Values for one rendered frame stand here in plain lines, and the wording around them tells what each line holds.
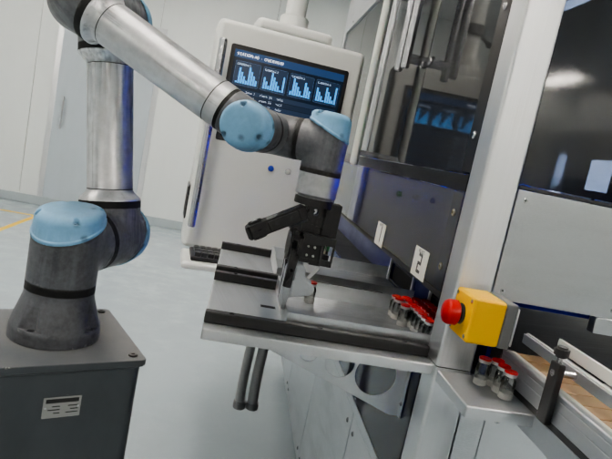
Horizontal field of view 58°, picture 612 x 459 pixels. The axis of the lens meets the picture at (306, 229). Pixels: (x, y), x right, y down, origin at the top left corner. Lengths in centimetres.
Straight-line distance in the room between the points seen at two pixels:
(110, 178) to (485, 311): 71
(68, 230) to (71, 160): 573
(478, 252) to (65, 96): 606
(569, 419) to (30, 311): 84
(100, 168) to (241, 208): 85
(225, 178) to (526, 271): 114
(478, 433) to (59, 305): 75
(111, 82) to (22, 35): 583
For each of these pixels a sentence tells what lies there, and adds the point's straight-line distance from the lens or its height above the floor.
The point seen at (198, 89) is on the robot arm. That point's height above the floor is 125.
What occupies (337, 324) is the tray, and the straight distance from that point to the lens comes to 100.
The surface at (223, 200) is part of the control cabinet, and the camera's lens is 188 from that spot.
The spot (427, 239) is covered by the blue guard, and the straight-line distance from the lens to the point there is 112.
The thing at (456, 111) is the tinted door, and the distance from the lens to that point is 116.
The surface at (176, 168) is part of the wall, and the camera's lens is 649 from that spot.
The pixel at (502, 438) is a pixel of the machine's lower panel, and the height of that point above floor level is 77.
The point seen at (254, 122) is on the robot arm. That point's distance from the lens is 84.
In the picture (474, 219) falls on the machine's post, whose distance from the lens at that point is 95.
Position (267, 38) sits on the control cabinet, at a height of 152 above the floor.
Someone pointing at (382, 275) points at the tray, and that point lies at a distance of 162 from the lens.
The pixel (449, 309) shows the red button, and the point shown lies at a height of 100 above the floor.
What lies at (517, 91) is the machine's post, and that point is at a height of 135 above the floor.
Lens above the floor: 120
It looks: 8 degrees down
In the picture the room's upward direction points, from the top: 12 degrees clockwise
